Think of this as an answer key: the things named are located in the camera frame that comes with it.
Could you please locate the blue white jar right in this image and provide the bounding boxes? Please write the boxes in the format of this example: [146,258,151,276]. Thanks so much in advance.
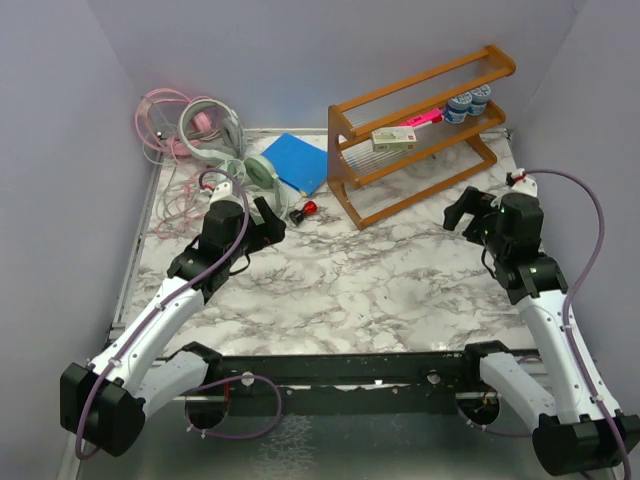
[468,84,492,116]

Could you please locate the mint green headphones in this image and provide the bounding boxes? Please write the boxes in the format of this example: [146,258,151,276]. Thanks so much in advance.
[218,155,289,220]

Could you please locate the pink headphone cable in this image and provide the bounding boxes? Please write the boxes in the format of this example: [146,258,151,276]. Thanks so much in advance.
[133,87,221,241]

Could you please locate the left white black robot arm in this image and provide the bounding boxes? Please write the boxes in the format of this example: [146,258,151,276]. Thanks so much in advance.
[60,197,286,460]

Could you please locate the blue notebook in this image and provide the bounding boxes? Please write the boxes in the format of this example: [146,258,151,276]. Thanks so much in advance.
[262,133,328,196]

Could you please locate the blue white jar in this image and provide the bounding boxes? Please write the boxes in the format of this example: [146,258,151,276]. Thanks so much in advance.
[443,92,472,124]
[468,84,492,116]

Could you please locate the blue white jar left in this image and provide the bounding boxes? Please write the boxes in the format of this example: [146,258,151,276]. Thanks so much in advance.
[443,92,472,124]

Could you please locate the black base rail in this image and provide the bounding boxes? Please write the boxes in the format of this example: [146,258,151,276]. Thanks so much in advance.
[187,351,488,417]

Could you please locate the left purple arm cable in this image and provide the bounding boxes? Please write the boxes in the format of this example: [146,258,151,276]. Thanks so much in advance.
[73,167,284,460]

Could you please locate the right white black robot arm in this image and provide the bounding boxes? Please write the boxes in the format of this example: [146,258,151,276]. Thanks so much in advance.
[443,187,639,476]

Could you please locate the pink marker pen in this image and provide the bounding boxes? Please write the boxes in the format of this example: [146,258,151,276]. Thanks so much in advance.
[402,108,442,128]

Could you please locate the white green red box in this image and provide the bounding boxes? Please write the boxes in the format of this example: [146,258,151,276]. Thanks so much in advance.
[371,126,417,152]

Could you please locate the pink grey headphones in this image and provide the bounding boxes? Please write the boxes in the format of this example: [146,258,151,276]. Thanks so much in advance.
[166,96,247,167]

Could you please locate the wooden three-tier rack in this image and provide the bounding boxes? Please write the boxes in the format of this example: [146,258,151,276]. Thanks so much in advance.
[327,45,516,229]

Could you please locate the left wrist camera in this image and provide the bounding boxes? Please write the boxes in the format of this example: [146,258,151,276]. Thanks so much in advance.
[201,182,235,204]

